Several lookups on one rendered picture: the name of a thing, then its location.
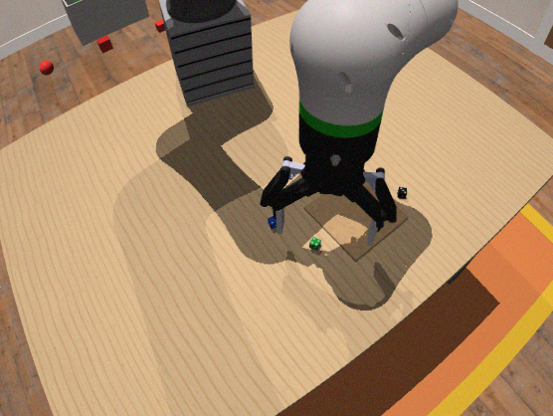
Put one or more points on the blue die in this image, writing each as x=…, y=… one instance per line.
x=272, y=222

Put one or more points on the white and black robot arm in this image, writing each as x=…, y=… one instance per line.
x=347, y=54

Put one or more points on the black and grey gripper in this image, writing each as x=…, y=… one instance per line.
x=316, y=178

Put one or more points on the green die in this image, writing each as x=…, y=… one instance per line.
x=314, y=243

